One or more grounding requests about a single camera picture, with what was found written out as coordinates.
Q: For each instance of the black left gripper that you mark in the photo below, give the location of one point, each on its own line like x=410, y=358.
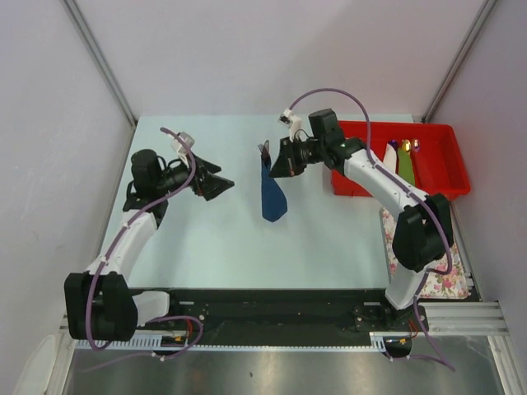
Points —
x=212, y=185

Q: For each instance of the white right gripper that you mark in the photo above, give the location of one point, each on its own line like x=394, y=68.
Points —
x=286, y=165

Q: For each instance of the purple iridescent fork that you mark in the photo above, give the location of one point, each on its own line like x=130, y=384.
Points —
x=264, y=149

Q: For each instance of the dark blue paper napkin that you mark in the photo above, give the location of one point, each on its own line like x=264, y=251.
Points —
x=273, y=200

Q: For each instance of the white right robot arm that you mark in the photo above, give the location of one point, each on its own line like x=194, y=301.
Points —
x=423, y=232

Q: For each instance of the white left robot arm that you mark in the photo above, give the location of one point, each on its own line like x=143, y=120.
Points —
x=101, y=308

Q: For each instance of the white napkin roll with utensil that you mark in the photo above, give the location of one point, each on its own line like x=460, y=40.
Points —
x=390, y=159

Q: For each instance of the green napkin roll with spoon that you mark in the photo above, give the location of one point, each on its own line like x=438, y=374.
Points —
x=405, y=165

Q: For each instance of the red napkin roll with spoon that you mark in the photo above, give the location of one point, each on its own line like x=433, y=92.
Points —
x=420, y=162

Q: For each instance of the red plastic bin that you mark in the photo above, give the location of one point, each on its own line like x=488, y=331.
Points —
x=445, y=162

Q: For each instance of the floral cloth mat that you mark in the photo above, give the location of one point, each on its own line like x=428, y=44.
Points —
x=454, y=286

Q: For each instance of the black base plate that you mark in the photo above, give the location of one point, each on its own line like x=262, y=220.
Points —
x=284, y=318

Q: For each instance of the left aluminium frame post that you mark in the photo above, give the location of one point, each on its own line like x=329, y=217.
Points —
x=88, y=38

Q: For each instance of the aluminium frame post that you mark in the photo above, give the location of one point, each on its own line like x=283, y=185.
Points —
x=88, y=38
x=467, y=45

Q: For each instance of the aluminium front rail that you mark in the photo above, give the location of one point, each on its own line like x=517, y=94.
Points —
x=449, y=318

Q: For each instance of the right aluminium frame post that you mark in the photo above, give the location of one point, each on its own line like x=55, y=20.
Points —
x=467, y=45

